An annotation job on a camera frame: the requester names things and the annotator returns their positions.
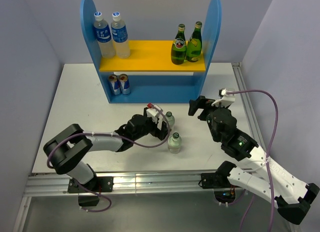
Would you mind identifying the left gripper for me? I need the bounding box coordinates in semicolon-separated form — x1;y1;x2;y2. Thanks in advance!
132;107;171;141

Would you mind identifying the clear glass bottle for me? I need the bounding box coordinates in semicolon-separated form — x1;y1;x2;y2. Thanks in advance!
168;132;182;154
165;111;175;130

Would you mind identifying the green Perrier bottle red label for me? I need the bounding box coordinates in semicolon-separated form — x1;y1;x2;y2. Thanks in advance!
171;24;187;65

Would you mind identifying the green Perrier lemon bottle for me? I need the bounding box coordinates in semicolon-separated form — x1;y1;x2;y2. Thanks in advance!
186;21;202;62

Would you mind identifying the Pocari Sweat bottle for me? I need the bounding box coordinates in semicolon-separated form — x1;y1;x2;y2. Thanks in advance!
93;12;116;59
111;12;131;59

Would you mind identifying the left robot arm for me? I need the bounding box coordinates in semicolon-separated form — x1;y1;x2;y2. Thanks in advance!
43;105;171;191

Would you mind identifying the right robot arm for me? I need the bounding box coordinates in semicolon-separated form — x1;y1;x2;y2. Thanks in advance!
188;96;320;225

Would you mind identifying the blue and yellow shelf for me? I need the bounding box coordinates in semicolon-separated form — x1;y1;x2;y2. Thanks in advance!
79;0;222;104

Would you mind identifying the right Red Bull can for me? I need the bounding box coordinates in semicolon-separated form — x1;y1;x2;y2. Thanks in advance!
118;74;131;95

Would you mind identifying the red bull can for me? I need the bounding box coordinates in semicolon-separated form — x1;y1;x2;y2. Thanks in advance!
118;74;131;95
108;74;121;96

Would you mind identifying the left Red Bull can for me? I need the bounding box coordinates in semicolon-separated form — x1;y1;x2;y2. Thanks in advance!
108;74;121;96

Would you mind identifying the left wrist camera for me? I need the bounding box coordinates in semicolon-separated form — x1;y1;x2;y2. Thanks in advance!
146;103;163;124

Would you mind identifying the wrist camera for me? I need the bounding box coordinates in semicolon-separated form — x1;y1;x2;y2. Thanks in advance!
146;103;163;124
211;88;236;108

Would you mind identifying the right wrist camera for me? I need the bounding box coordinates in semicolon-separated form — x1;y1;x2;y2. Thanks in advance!
211;88;236;108

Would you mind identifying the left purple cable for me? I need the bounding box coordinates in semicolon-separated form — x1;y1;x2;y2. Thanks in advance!
46;105;172;212

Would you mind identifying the purple cable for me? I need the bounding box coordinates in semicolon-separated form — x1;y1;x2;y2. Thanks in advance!
224;89;279;232
46;105;172;212

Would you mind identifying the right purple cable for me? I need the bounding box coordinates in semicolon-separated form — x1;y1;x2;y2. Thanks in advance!
224;89;279;232

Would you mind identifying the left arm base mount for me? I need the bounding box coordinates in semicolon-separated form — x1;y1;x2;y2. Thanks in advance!
67;175;115;209

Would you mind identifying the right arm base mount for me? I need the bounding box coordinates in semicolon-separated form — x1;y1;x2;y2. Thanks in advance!
198;172;246;207

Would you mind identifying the aluminium mounting rail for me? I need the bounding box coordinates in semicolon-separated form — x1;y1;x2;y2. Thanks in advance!
22;169;216;197

